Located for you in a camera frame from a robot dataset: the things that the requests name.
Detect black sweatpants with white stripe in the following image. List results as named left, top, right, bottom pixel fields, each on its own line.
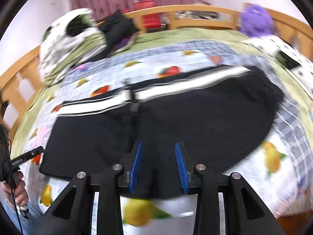
left=39, top=65, right=284, bottom=198

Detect black clothing pile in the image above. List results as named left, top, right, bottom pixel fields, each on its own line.
left=99, top=9, right=139, bottom=59

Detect person left hand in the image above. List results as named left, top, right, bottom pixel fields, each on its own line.
left=1, top=171, right=29, bottom=209

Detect person blue jeans leg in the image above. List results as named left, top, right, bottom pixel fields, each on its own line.
left=3, top=200, right=42, bottom=234

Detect fruit print plastic sheet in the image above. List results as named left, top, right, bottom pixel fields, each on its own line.
left=28, top=47, right=311, bottom=234

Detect green fleece bed blanket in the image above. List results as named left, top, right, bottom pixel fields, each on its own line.
left=11, top=28, right=312, bottom=157

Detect folded white green floral quilt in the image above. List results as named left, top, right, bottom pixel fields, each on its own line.
left=38, top=8, right=106, bottom=86

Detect white floral pillow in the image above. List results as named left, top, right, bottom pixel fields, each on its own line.
left=243, top=35, right=312, bottom=94

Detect purple plush toy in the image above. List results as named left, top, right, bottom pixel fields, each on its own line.
left=239, top=4, right=274, bottom=37

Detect right red chair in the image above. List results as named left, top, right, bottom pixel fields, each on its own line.
left=134, top=0, right=161, bottom=29

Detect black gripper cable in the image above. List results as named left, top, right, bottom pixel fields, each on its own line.
left=0, top=127, right=25, bottom=235

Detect wooden bed frame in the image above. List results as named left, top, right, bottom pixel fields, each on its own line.
left=1, top=4, right=312, bottom=139

